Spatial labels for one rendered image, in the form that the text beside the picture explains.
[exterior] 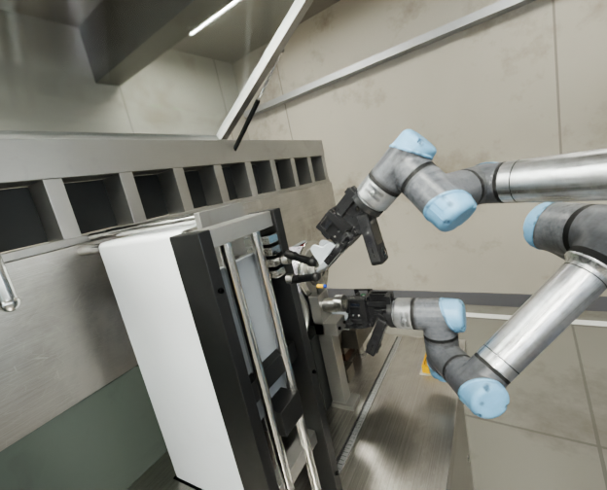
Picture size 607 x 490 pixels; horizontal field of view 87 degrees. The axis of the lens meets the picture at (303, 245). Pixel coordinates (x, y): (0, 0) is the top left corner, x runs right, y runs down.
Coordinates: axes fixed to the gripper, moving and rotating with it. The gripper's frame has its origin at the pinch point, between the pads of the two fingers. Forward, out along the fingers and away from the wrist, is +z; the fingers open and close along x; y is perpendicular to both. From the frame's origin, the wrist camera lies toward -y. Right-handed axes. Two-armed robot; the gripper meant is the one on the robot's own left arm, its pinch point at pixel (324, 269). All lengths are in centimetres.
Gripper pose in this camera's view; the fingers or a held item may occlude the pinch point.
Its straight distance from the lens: 76.7
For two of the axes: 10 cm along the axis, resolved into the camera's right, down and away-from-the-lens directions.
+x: -4.9, 2.7, -8.3
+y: -7.0, -6.8, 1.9
